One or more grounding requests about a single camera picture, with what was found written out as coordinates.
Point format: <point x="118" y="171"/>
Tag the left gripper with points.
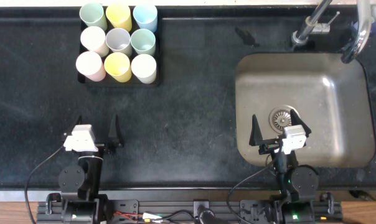
<point x="102" y="148"/>

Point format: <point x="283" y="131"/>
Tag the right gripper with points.
<point x="269" y="147"/>

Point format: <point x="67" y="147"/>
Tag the pink cup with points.
<point x="89" y="63"/>

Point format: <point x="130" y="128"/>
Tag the yellow cup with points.
<point x="118" y="14"/>
<point x="117" y="64"/>

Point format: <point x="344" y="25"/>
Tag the white cup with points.
<point x="143" y="66"/>
<point x="93" y="38"/>

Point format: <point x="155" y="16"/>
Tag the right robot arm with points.
<point x="304" y="180"/>

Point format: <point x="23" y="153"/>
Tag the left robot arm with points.
<point x="93" y="174"/>

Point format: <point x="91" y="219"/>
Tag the steel sink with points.
<point x="331" y="102"/>

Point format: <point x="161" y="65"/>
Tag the grey cup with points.
<point x="118" y="40"/>

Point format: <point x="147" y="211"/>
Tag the black tray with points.
<point x="158" y="62"/>

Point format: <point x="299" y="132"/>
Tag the green cup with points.
<point x="142" y="40"/>
<point x="92" y="14"/>

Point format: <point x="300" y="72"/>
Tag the steel tap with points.
<point x="309" y="23"/>

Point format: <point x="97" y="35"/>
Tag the blue cup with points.
<point x="145" y="15"/>

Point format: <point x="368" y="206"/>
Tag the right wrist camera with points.
<point x="294" y="139"/>

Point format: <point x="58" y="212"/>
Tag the mounting rail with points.
<point x="175" y="207"/>

